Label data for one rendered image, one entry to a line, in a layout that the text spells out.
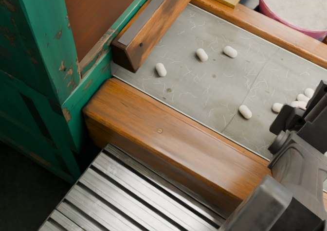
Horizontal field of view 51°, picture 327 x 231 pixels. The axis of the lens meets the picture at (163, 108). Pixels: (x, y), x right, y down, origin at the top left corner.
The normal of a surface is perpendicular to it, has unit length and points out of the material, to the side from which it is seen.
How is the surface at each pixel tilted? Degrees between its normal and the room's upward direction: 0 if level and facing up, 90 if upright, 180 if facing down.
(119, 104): 0
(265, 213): 21
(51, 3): 90
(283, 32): 0
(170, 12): 66
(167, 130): 0
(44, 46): 90
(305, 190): 43
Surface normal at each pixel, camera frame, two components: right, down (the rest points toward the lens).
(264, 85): 0.09, -0.46
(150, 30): 0.83, 0.26
